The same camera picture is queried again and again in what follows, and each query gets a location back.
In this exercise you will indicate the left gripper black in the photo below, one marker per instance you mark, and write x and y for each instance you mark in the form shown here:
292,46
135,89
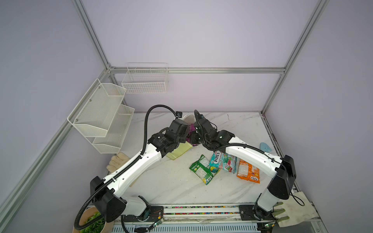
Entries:
183,139

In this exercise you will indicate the purple grape candy bag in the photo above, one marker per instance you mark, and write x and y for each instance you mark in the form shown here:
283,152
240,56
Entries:
193,137

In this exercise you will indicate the white paper gift bag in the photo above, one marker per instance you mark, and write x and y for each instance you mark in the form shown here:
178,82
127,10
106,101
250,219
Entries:
183,147

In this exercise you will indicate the teal Fox's candy bag front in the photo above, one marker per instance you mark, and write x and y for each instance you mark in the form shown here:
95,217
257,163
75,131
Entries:
223,161

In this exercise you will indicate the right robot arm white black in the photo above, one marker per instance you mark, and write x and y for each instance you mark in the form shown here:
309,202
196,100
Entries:
281,170

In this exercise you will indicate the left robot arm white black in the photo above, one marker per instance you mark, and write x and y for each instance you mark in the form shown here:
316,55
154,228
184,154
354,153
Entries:
106,193

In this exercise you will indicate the green snack bag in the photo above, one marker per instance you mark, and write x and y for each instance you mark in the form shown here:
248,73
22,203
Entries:
204,170

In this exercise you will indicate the orange Fox's candy bag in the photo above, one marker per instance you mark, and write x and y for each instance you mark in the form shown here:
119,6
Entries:
248,172

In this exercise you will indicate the blue toy shovel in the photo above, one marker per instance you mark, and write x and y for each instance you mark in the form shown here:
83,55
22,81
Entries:
265,147

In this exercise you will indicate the white mesh shelf lower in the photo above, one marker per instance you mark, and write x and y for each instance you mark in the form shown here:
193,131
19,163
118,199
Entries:
117,132

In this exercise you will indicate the white mesh shelf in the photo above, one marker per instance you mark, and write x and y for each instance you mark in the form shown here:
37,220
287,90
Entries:
95,112
117,132

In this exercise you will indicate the beige work glove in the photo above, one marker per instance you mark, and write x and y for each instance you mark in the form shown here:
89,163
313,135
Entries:
116,162

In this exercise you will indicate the white mesh shelf upper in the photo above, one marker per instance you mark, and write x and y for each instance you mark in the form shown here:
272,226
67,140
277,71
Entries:
95,112

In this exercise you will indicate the white garden glove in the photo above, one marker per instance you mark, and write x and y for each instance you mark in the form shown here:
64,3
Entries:
290,213

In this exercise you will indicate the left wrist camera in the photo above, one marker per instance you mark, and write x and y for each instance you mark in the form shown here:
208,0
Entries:
178,114

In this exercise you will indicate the white wire basket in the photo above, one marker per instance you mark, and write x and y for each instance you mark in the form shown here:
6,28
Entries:
146,78

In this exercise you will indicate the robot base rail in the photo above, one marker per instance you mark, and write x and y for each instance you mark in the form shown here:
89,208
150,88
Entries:
214,218

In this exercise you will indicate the aluminium frame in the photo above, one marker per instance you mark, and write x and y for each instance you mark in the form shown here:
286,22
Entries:
18,196

